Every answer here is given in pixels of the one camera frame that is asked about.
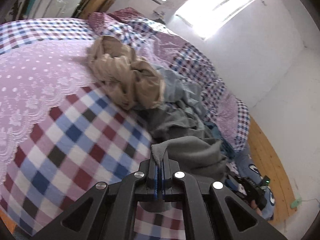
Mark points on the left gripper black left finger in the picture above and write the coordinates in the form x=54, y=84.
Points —
x=105, y=211

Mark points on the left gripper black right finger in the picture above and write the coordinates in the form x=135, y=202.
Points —
x=211, y=210

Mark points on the dark grey sweatshirt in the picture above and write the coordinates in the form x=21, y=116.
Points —
x=179, y=132

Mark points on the blue patterned pillow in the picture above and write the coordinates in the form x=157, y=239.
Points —
x=243, y=166

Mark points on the teal blue garment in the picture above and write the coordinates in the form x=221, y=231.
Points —
x=225, y=147

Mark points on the plaid and lilac bedspread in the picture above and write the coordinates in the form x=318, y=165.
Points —
x=60, y=133

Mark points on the light grey-green garment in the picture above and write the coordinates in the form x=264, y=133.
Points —
x=181, y=91

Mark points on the beige crumpled garment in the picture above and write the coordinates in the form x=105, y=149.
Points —
x=130, y=81

